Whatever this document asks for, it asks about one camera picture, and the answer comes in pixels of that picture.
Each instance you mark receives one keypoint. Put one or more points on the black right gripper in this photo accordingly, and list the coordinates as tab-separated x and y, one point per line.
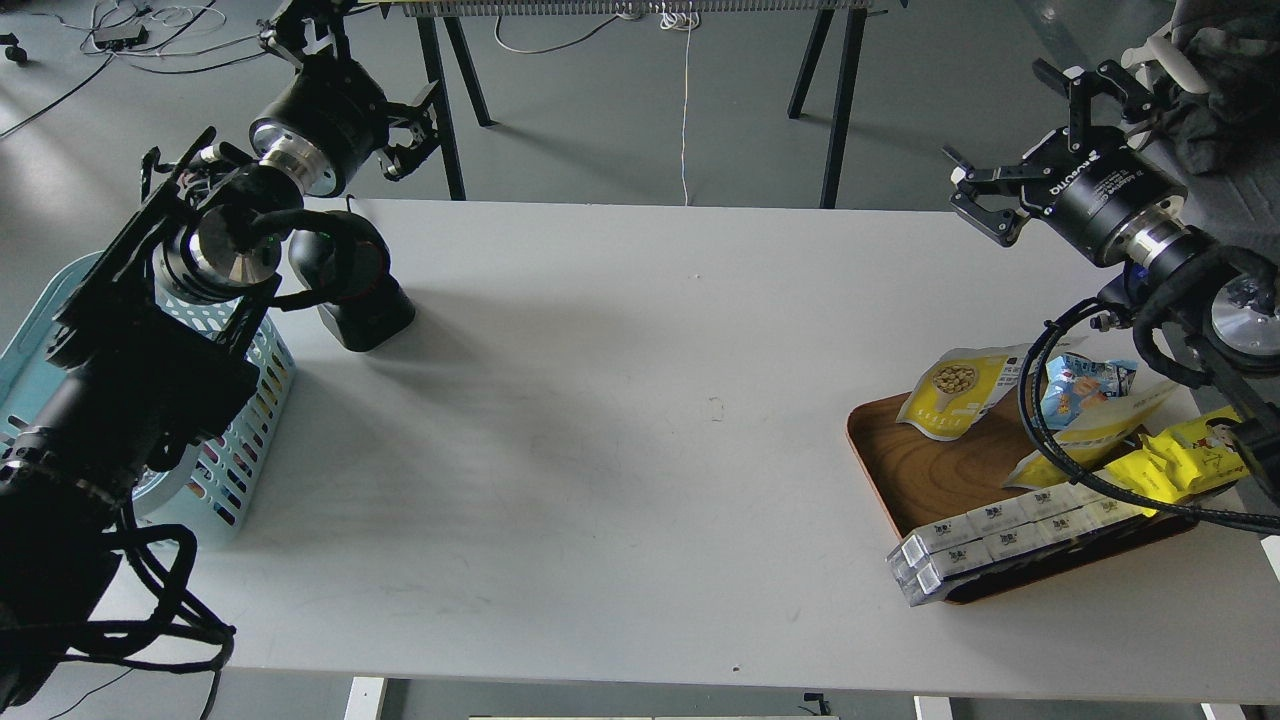
1086	182

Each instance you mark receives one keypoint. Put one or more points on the dark clothes on chair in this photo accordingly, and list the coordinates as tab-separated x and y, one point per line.
1233	47

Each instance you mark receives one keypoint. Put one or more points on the yellow white flat pouch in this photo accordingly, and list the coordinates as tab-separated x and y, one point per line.
1094	434

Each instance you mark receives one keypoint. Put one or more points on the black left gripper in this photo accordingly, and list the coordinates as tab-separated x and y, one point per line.
332	108

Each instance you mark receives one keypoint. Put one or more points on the blue snack bag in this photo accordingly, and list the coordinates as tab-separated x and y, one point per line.
1076	383

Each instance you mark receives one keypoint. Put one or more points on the black trestle table frame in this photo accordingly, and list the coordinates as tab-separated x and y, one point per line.
666	102

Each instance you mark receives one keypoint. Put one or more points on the white boxed snack pack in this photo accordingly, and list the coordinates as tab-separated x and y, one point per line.
1006	543

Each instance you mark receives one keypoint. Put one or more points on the yellow white nut snack pouch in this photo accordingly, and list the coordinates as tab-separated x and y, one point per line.
960	389

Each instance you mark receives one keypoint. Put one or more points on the black power adapter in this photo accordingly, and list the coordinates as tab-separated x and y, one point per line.
122	37

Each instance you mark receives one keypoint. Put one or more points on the bright yellow snack bag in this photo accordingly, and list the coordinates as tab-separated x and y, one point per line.
1184	460

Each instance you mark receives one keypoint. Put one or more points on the black barcode scanner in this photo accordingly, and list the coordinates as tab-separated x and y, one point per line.
346	259

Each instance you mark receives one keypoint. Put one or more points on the brown wooden tray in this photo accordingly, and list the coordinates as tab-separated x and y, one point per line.
918	480

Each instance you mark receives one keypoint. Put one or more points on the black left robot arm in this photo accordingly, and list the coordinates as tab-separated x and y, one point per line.
155	345

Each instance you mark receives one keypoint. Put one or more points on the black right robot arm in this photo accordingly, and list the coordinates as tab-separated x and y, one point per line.
1201	312

